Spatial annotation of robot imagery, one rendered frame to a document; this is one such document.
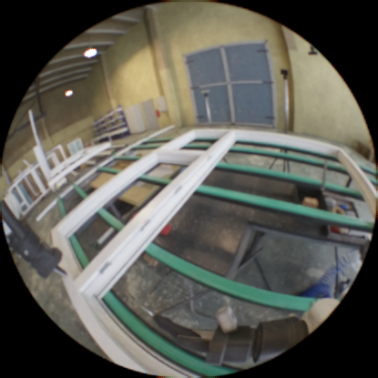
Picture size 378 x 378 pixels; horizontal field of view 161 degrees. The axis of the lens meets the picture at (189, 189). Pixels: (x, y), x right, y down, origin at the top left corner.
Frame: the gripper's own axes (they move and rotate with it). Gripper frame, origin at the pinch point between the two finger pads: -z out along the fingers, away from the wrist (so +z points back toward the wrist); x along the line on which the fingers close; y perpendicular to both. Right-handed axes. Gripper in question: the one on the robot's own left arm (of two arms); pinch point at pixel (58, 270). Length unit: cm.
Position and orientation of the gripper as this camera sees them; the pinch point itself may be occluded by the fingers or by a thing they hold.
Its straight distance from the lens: 51.8
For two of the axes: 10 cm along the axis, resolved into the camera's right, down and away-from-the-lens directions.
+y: -8.4, -1.9, 5.1
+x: 5.2, -5.8, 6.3
